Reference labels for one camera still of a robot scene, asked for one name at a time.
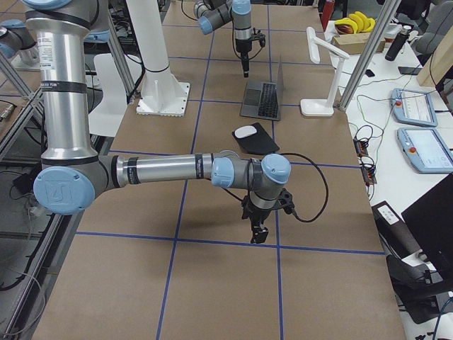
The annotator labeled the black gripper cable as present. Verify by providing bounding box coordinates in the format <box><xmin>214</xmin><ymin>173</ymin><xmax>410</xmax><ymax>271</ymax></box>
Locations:
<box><xmin>281</xmin><ymin>152</ymin><xmax>329</xmax><ymax>223</ymax></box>

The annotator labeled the white plastic chair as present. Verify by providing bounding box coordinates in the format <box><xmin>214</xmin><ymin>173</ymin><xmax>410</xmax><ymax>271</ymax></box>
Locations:
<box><xmin>88</xmin><ymin>54</ymin><xmax>128</xmax><ymax>137</ymax></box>

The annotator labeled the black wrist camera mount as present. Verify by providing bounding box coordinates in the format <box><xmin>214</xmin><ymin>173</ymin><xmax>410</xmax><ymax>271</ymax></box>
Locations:
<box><xmin>241</xmin><ymin>188</ymin><xmax>295</xmax><ymax>220</ymax></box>
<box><xmin>250</xmin><ymin>28</ymin><xmax>266</xmax><ymax>48</ymax></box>

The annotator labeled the lower blue teach pendant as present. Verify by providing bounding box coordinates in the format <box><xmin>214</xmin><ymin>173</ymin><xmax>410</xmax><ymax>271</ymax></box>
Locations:
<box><xmin>396</xmin><ymin>127</ymin><xmax>452</xmax><ymax>174</ymax></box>

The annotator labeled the white pedestal column base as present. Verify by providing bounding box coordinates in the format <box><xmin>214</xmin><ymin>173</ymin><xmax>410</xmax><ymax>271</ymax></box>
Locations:
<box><xmin>126</xmin><ymin>0</ymin><xmax>190</xmax><ymax>117</ymax></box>

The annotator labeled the black smartphone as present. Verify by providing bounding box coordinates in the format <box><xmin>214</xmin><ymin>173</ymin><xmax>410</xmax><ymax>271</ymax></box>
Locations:
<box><xmin>398</xmin><ymin>67</ymin><xmax>423</xmax><ymax>75</ymax></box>

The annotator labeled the blue teach pendant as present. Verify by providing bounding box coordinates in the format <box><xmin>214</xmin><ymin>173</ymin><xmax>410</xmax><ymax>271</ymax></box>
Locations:
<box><xmin>391</xmin><ymin>88</ymin><xmax>438</xmax><ymax>128</ymax></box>
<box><xmin>396</xmin><ymin>127</ymin><xmax>452</xmax><ymax>174</ymax></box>

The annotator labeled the yellow banana bunch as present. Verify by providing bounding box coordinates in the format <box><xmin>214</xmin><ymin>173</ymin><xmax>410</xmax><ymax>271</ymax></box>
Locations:
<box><xmin>334</xmin><ymin>11</ymin><xmax>376</xmax><ymax>35</ymax></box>

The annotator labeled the white computer mouse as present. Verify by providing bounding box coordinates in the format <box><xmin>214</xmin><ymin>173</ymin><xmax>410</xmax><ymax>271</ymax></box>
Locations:
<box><xmin>234</xmin><ymin>125</ymin><xmax>257</xmax><ymax>139</ymax></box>

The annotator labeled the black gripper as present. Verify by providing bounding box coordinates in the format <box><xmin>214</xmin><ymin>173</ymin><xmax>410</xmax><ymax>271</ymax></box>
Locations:
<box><xmin>247</xmin><ymin>203</ymin><xmax>275</xmax><ymax>244</ymax></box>
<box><xmin>235</xmin><ymin>38</ymin><xmax>252</xmax><ymax>77</ymax></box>

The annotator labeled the black monitor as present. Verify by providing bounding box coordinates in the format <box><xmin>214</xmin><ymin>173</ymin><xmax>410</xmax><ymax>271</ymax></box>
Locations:
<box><xmin>402</xmin><ymin>174</ymin><xmax>452</xmax><ymax>272</ymax></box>

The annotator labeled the black mouse pad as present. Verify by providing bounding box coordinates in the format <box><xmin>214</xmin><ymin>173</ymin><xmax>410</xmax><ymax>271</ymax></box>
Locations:
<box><xmin>231</xmin><ymin>123</ymin><xmax>280</xmax><ymax>155</ymax></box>

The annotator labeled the upper blue teach pendant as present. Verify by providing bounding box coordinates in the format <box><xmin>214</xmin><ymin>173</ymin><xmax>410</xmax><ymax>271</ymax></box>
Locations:
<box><xmin>391</xmin><ymin>88</ymin><xmax>438</xmax><ymax>128</ymax></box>

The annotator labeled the black water bottle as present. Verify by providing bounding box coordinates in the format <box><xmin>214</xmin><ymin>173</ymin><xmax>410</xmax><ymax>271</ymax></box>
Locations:
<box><xmin>384</xmin><ymin>25</ymin><xmax>412</xmax><ymax>61</ymax></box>

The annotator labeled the black box with white label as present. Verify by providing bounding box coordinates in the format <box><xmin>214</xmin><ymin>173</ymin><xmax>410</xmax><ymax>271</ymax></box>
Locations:
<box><xmin>372</xmin><ymin>200</ymin><xmax>426</xmax><ymax>261</ymax></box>

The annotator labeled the brown cardboard box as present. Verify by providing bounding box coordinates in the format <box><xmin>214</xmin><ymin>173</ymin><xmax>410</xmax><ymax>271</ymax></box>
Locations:
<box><xmin>331</xmin><ymin>33</ymin><xmax>371</xmax><ymax>55</ymax></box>

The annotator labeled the white desk lamp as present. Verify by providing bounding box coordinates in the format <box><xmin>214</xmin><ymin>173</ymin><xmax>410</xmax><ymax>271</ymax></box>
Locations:
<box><xmin>300</xmin><ymin>27</ymin><xmax>350</xmax><ymax>118</ymax></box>

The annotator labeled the grey laptop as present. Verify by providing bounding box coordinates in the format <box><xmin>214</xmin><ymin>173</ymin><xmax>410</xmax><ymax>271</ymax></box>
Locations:
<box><xmin>240</xmin><ymin>57</ymin><xmax>284</xmax><ymax>121</ymax></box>

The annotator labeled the aluminium frame post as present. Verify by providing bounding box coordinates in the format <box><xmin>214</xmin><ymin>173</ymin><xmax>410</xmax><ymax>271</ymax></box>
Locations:
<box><xmin>338</xmin><ymin>0</ymin><xmax>401</xmax><ymax>112</ymax></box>

